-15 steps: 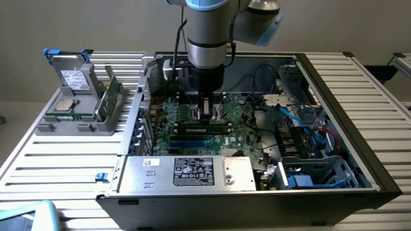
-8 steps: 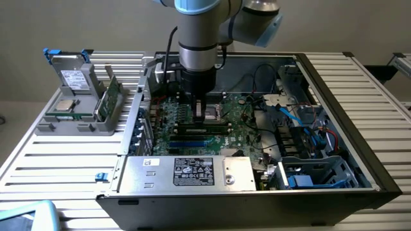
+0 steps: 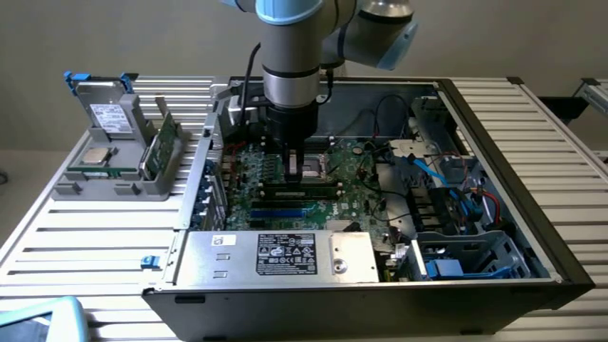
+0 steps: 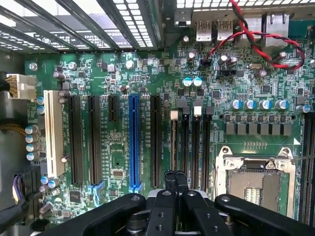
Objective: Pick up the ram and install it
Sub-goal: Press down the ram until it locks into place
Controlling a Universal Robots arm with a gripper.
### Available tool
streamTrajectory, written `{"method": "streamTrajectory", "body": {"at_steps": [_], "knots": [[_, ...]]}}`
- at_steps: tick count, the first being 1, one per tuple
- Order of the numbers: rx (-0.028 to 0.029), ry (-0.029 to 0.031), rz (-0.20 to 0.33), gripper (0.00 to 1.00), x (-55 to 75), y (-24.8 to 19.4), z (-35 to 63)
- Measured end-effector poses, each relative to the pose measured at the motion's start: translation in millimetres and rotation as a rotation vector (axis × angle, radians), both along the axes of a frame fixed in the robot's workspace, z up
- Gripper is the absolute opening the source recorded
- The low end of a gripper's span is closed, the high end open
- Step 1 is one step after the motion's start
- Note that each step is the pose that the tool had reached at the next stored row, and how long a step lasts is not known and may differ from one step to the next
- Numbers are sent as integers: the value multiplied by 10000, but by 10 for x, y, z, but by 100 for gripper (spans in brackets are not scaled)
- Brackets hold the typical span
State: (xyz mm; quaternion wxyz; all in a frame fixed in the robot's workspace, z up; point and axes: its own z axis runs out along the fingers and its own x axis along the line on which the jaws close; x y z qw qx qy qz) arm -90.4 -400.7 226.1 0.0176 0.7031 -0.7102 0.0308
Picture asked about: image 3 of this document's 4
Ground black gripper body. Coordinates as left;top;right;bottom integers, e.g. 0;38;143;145
264;101;319;145

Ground black RAM stick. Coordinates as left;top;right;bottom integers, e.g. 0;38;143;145
263;183;346;202

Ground green flat RAM stick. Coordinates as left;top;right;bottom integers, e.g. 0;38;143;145
66;165;144;180

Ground CPU socket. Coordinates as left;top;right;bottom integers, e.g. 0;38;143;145
303;152;335;180

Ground green motherboard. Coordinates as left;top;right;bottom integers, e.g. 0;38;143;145
222;138;399;233

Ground blue expansion slot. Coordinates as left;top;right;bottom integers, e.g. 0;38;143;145
250;208;306;219

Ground green upright circuit card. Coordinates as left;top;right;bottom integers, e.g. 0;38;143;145
140;113;176;180

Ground silver power supply unit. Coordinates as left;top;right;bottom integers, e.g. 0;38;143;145
171;229;382;285

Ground black case fan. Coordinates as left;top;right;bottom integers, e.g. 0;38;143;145
430;187;478;229

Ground grey parts rack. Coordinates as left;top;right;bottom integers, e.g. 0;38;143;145
51;93;192;203

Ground silver hard disk blue carrier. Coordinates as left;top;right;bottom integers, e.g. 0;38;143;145
63;71;139;135

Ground silver CPU chip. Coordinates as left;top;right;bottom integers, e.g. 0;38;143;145
79;145;119;166

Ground metal disk bay cage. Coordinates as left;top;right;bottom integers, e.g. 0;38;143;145
411;229;540;282

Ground black open PC case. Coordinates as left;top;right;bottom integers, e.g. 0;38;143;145
140;76;598;342

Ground teal framed tablet device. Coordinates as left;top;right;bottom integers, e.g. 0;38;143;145
0;295;92;342

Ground metal slat side table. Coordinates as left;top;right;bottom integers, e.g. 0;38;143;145
575;77;608;110

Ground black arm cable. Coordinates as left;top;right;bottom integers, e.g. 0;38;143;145
239;41;263;126

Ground blue SATA wire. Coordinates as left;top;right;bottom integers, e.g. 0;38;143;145
402;152;451;187

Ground red wire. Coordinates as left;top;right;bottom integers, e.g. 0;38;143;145
468;187;503;224

